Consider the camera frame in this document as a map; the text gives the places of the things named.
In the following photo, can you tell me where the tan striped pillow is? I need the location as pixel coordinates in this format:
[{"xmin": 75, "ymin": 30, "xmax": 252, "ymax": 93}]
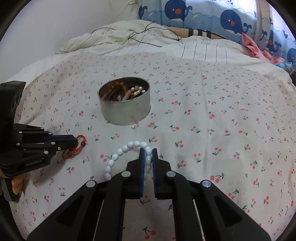
[{"xmin": 166, "ymin": 26, "xmax": 225, "ymax": 40}]

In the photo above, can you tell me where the person's left hand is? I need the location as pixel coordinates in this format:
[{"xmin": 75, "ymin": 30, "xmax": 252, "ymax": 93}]
[{"xmin": 11, "ymin": 174, "xmax": 26, "ymax": 195}]

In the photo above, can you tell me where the peach bead pearl bracelet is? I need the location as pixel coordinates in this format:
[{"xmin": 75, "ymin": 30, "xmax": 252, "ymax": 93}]
[{"xmin": 115, "ymin": 85, "xmax": 147, "ymax": 102}]

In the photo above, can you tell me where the white oval bead bracelet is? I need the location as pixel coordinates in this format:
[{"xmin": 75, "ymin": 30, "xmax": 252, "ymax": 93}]
[{"xmin": 104, "ymin": 141, "xmax": 154, "ymax": 182}]

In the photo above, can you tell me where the cream striped duvet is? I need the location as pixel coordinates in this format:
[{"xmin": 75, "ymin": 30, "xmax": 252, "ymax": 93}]
[{"xmin": 57, "ymin": 20, "xmax": 295, "ymax": 83}]

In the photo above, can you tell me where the pink cloth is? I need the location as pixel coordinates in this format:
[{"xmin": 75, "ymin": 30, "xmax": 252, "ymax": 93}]
[{"xmin": 242, "ymin": 33, "xmax": 285, "ymax": 65}]

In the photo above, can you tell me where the blue whale print curtain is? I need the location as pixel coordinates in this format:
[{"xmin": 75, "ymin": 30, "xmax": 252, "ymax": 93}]
[{"xmin": 138, "ymin": 0, "xmax": 295, "ymax": 63}]

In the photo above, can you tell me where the round silver metal tin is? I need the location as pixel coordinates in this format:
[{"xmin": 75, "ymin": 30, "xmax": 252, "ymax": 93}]
[{"xmin": 97, "ymin": 77, "xmax": 151, "ymax": 126}]

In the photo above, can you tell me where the amber bead bracelet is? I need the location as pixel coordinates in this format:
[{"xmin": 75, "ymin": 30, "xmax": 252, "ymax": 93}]
[{"xmin": 100, "ymin": 79, "xmax": 129, "ymax": 102}]

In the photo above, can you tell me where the cherry print bed sheet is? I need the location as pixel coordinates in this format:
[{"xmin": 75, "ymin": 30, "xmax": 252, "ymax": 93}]
[{"xmin": 11, "ymin": 53, "xmax": 295, "ymax": 240}]

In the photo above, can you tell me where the red cord bracelet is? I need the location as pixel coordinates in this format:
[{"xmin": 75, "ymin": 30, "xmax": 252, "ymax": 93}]
[{"xmin": 62, "ymin": 134, "xmax": 87, "ymax": 160}]

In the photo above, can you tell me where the thin black cable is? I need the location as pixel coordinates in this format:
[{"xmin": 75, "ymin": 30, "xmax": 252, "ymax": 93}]
[{"xmin": 91, "ymin": 22, "xmax": 182, "ymax": 48}]

